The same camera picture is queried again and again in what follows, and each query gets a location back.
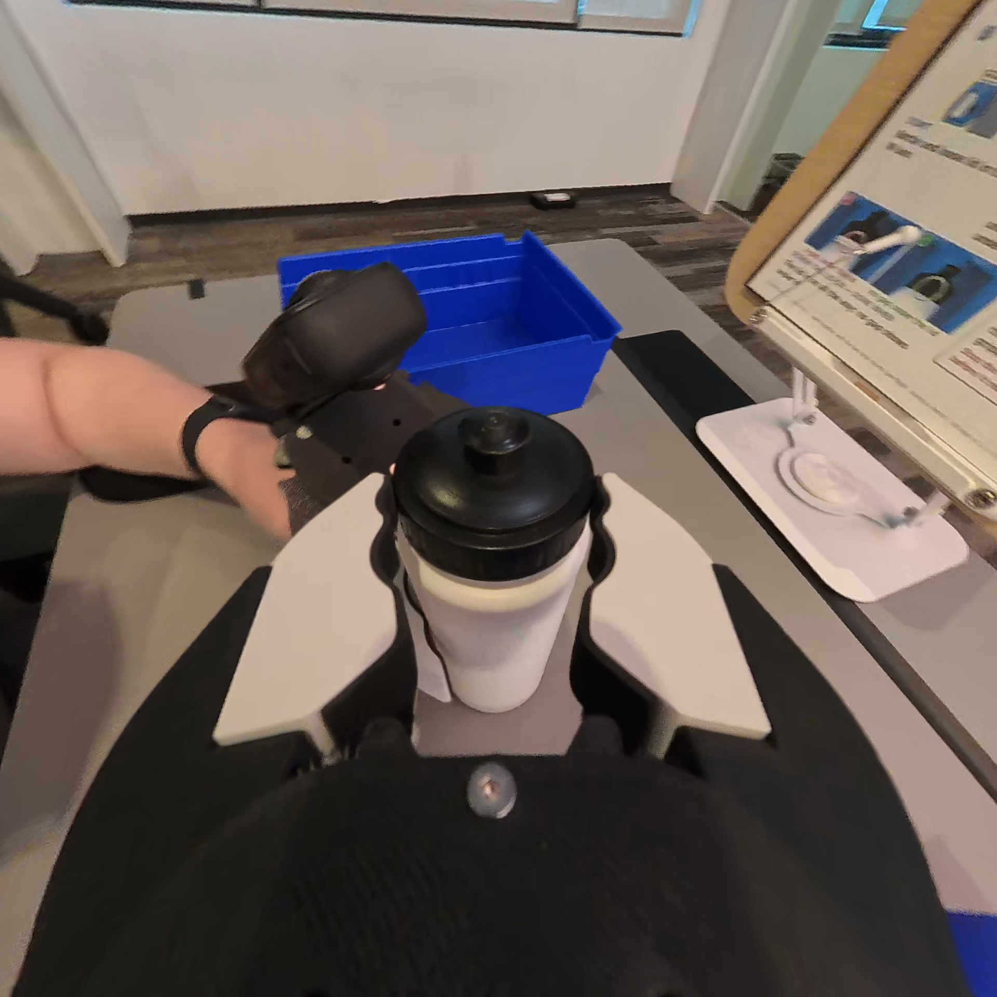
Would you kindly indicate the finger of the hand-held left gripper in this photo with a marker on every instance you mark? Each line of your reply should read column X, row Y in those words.
column 432, row 678

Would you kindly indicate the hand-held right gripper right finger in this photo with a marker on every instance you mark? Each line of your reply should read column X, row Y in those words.
column 670, row 623

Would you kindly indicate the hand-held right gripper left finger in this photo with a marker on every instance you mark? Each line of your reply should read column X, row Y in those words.
column 311, row 623

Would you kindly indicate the white bottle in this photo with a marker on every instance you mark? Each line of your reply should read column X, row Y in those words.
column 491, row 646

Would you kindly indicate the blue plastic object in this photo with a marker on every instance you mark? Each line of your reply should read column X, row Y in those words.
column 506, row 343

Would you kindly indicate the black bottle lid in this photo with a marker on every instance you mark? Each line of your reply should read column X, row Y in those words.
column 491, row 506

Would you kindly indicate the blue plastic bin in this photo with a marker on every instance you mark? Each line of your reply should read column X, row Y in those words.
column 977, row 950

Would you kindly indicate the person's left forearm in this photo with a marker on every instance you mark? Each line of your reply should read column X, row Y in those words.
column 101, row 405

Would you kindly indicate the person's left hand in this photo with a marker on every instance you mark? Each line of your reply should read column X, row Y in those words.
column 249, row 475

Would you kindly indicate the black wristband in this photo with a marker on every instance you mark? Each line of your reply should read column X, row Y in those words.
column 191, row 444

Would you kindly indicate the small black floor box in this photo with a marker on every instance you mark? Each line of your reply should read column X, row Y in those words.
column 554, row 200

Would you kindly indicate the white framed window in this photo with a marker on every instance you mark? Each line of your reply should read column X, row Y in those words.
column 389, row 12

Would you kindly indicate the black mesh trash can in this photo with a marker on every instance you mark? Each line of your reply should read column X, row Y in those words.
column 779, row 183

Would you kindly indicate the instruction sheet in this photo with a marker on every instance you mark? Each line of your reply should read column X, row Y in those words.
column 880, row 156

